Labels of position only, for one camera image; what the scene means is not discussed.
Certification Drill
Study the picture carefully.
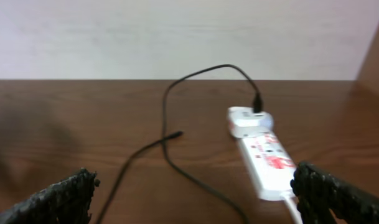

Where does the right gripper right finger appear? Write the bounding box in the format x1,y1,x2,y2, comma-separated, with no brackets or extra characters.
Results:
290,161,379,224

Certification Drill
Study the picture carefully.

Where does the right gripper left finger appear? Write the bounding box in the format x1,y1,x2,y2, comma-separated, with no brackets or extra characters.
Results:
0,168,100,224

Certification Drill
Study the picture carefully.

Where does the white power strip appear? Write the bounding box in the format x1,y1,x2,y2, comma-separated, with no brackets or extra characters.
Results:
238,131,296,201

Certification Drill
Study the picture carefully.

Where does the white power strip cord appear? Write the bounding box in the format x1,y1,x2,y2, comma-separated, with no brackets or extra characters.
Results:
282,194,304,224

